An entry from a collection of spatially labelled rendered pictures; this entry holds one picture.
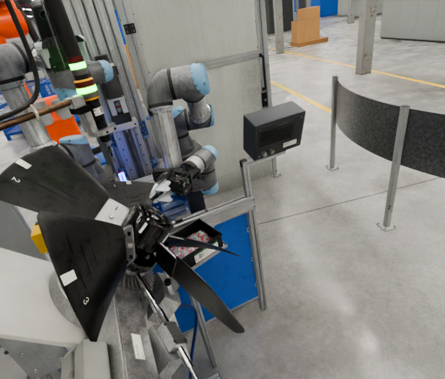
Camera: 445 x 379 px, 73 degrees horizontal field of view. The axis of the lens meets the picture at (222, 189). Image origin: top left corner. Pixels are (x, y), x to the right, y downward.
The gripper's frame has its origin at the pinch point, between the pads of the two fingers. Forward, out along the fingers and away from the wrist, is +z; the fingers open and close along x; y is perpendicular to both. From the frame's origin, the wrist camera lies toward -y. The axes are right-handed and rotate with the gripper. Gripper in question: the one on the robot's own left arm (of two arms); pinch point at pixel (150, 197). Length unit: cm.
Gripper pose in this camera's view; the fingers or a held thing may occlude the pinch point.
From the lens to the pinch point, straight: 101.4
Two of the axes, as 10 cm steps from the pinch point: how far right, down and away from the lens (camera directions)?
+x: 0.6, 8.2, 5.7
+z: -4.8, 5.2, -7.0
